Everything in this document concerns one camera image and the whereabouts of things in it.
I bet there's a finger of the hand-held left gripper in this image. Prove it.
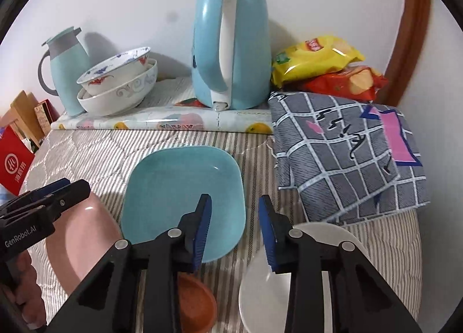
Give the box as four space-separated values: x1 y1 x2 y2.
0 179 91 221
18 178 72 204

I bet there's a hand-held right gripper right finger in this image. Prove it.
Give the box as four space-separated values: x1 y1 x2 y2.
258 195 424 333

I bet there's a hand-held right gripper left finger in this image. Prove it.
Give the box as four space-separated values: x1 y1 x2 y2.
47 194 212 333

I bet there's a teal square plate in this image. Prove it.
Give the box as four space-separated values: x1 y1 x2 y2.
120 146 247 264

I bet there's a pink plate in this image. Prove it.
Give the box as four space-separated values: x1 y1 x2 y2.
46 190 124 295

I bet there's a brown small dish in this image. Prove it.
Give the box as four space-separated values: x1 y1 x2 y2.
177 272 218 333

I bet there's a person's left hand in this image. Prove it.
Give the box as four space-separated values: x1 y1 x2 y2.
6 249 47 325

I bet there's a striped quilted mattress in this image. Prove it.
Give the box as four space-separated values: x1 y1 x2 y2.
20 127 425 333

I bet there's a red box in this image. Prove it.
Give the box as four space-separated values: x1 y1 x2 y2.
0 126 36 196

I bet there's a brown printed box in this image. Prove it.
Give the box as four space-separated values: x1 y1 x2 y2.
34 99 60 137

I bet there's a tan cardboard box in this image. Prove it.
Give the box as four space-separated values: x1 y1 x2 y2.
2 90 46 153

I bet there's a grey checked folded cloth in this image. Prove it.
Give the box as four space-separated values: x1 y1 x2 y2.
268 91 432 226

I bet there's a white grey swirl bowl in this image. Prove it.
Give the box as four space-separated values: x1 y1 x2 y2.
77 59 159 117

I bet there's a fruit print table cover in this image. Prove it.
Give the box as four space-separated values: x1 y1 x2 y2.
51 76 275 135

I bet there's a light blue thermos jug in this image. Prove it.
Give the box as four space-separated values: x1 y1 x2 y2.
38 27 91 117

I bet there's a blue red patterned bowl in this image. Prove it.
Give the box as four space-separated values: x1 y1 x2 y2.
76 46 151 97

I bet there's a red chip bag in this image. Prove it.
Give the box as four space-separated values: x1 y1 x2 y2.
301 66 390 104

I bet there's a yellow chip bag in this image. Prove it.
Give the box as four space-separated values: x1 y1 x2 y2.
271 35 366 89

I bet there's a light blue electric kettle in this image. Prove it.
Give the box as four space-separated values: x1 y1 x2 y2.
190 0 273 112

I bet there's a brown wooden door frame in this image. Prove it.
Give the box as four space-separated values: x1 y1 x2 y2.
383 0 433 107

